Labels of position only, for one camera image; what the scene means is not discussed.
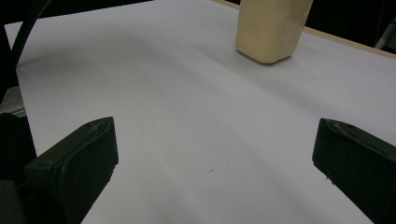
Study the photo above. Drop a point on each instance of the beige square cup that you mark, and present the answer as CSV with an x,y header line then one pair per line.
x,y
271,31

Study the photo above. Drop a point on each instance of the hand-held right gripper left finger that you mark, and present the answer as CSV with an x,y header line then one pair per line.
x,y
71,174

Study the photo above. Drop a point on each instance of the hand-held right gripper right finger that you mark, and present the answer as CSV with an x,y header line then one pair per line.
x,y
358,165

